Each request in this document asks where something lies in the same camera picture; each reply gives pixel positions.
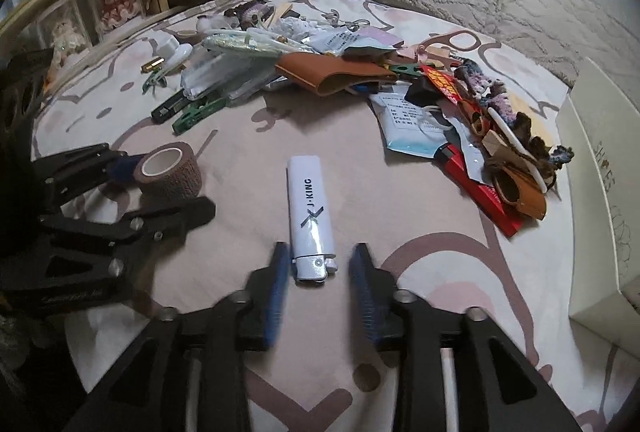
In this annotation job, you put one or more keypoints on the brown leather pouch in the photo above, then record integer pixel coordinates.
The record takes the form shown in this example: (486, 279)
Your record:
(514, 183)

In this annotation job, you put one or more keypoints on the white plastic bottle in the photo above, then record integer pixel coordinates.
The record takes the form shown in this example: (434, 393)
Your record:
(168, 48)

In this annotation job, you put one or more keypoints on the clear plastic pouch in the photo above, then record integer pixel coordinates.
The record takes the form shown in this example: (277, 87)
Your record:
(231, 74)

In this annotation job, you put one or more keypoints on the brown bandage roll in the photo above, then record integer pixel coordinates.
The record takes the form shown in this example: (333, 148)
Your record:
(168, 174)

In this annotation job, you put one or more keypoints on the green clothespin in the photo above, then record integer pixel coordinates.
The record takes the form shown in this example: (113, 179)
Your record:
(155, 80)
(199, 110)

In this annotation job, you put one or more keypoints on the orange leather pouch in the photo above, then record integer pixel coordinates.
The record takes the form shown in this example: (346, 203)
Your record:
(325, 75)

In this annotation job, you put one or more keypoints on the white J-King lighter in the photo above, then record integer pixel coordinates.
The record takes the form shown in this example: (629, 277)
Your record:
(313, 248)

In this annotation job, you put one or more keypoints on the gold lighter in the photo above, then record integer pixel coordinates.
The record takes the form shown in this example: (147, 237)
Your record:
(153, 66)

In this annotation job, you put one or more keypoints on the white cardboard box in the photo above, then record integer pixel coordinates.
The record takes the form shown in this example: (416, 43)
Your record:
(601, 125)

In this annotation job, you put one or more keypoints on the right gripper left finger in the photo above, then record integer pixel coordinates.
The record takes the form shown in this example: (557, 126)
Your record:
(259, 324)

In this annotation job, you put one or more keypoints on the white blue mask packet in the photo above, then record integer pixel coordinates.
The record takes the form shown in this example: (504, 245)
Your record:
(409, 129)

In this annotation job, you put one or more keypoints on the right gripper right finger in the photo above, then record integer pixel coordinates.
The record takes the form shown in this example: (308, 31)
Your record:
(374, 289)

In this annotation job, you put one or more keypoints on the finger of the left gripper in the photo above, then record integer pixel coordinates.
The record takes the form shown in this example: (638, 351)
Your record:
(135, 233)
(74, 172)

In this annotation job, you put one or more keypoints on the crochet purple pouch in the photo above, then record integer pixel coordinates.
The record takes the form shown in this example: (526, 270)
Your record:
(249, 14)

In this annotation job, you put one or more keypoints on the right knitted beige pillow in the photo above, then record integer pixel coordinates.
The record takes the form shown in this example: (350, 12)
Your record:
(560, 34)

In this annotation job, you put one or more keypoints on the red foil packet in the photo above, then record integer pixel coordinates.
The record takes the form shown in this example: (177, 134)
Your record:
(450, 159)

